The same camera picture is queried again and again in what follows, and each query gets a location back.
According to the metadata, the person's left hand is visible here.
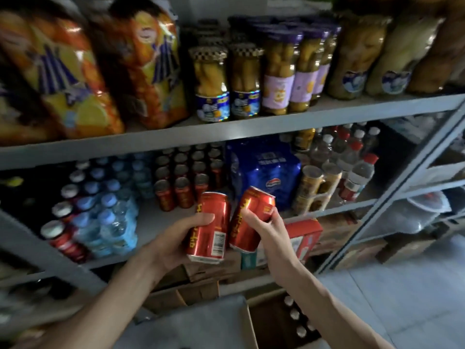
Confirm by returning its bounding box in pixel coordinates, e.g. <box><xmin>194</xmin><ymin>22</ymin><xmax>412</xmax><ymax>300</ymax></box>
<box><xmin>144</xmin><ymin>213</ymin><xmax>216</xmax><ymax>283</ymax></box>

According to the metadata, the person's right hand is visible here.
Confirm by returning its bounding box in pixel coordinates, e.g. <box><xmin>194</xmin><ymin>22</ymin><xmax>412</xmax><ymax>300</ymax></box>
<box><xmin>241</xmin><ymin>206</ymin><xmax>301</xmax><ymax>285</ymax></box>

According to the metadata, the red can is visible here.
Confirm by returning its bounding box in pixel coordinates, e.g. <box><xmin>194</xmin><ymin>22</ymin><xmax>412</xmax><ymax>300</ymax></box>
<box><xmin>229</xmin><ymin>186</ymin><xmax>276</xmax><ymax>254</ymax></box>
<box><xmin>186</xmin><ymin>191</ymin><xmax>232</xmax><ymax>265</ymax></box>

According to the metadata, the brown cardboard box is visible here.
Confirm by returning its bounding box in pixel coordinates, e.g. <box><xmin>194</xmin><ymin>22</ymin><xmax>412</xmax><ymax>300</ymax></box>
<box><xmin>247</xmin><ymin>290</ymin><xmax>324</xmax><ymax>349</ymax></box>

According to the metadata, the grey metal shelf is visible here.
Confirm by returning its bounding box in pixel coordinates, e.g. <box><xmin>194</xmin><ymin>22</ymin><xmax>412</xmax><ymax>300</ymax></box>
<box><xmin>0</xmin><ymin>92</ymin><xmax>465</xmax><ymax>338</ymax></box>

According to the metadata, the person's left forearm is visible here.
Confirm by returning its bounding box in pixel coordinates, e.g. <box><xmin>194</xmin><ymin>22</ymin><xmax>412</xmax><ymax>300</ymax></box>
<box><xmin>40</xmin><ymin>250</ymin><xmax>160</xmax><ymax>349</ymax></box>

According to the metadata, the person's right forearm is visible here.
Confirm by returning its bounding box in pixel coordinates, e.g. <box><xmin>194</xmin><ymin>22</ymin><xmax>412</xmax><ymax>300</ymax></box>
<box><xmin>270</xmin><ymin>263</ymin><xmax>397</xmax><ymax>349</ymax></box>

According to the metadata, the white blue-printed carton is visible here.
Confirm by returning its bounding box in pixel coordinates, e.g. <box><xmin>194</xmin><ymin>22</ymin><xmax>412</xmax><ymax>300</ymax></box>
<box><xmin>240</xmin><ymin>247</ymin><xmax>269</xmax><ymax>271</ymax></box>

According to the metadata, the red and white carton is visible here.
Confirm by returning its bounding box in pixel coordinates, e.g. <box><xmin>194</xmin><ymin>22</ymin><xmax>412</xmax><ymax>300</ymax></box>
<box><xmin>285</xmin><ymin>218</ymin><xmax>324</xmax><ymax>263</ymax></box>

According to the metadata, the tan printed carton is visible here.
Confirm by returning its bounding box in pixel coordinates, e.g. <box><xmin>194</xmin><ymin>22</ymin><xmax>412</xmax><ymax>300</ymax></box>
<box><xmin>183</xmin><ymin>249</ymin><xmax>242</xmax><ymax>284</ymax></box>

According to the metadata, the brown flat carton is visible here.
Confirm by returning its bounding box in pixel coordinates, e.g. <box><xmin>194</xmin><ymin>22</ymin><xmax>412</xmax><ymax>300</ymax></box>
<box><xmin>143</xmin><ymin>279</ymin><xmax>220</xmax><ymax>315</ymax></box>

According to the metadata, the brown red-printed carton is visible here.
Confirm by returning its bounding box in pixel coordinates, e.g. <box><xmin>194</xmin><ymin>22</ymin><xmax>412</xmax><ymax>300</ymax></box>
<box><xmin>309</xmin><ymin>212</ymin><xmax>360</xmax><ymax>258</ymax></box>

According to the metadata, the pack of blue-capped water bottles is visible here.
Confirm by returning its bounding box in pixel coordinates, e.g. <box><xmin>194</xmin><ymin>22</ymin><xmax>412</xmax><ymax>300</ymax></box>
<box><xmin>71</xmin><ymin>152</ymin><xmax>154</xmax><ymax>259</ymax></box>

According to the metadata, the shrink-wrapped pack of gold tins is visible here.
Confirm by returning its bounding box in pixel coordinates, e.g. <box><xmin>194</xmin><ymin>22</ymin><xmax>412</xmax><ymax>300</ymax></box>
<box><xmin>292</xmin><ymin>127</ymin><xmax>343</xmax><ymax>215</ymax></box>

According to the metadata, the blue cola bottle pack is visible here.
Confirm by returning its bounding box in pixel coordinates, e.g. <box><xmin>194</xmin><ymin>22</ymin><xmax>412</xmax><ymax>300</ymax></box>
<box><xmin>227</xmin><ymin>140</ymin><xmax>302</xmax><ymax>211</ymax></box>

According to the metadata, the pack of white-capped red bottles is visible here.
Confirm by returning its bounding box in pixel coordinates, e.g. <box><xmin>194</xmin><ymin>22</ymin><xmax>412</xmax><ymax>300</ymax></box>
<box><xmin>40</xmin><ymin>159</ymin><xmax>92</xmax><ymax>264</ymax></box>

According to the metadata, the pack of red-capped clear bottles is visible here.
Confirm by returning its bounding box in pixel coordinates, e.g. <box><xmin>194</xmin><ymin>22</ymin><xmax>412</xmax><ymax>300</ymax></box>
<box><xmin>310</xmin><ymin>121</ymin><xmax>380</xmax><ymax>204</ymax></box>

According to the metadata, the clear plastic bag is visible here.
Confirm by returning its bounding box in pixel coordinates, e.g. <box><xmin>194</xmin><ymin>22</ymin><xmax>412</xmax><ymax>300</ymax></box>
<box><xmin>385</xmin><ymin>191</ymin><xmax>451</xmax><ymax>235</ymax></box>

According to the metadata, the stack of colourful packets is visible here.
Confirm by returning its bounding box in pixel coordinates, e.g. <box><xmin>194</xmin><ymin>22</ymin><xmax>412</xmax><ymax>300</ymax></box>
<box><xmin>0</xmin><ymin>257</ymin><xmax>92</xmax><ymax>338</ymax></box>

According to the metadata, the clear labelled bottle pack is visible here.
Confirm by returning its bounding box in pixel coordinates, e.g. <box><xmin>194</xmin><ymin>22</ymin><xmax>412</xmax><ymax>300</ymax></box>
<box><xmin>181</xmin><ymin>19</ymin><xmax>264</xmax><ymax>123</ymax></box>

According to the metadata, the pack of yellow-capped dark bottles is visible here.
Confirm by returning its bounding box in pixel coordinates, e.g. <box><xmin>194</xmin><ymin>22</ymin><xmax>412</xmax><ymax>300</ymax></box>
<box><xmin>0</xmin><ymin>175</ymin><xmax>25</xmax><ymax>189</ymax></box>

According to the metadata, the row of purple-lidded fruit jars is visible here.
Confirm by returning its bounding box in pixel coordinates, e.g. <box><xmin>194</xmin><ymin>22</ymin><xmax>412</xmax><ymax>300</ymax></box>
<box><xmin>229</xmin><ymin>16</ymin><xmax>342</xmax><ymax>115</ymax></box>

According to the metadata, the yellow lemon-print drink pack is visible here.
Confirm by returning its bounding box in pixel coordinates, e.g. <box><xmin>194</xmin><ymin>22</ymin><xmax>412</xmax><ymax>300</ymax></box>
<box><xmin>0</xmin><ymin>10</ymin><xmax>125</xmax><ymax>139</ymax></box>

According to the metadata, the dark orange drink pack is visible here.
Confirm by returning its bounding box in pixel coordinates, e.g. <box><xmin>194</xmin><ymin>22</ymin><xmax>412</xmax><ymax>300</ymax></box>
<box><xmin>0</xmin><ymin>68</ymin><xmax>61</xmax><ymax>146</ymax></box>

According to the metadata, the large pale fruit jar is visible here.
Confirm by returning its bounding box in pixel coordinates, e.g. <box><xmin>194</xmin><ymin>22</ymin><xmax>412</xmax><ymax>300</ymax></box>
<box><xmin>406</xmin><ymin>0</ymin><xmax>465</xmax><ymax>95</ymax></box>
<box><xmin>325</xmin><ymin>12</ymin><xmax>391</xmax><ymax>100</ymax></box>
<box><xmin>365</xmin><ymin>10</ymin><xmax>446</xmax><ymax>97</ymax></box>

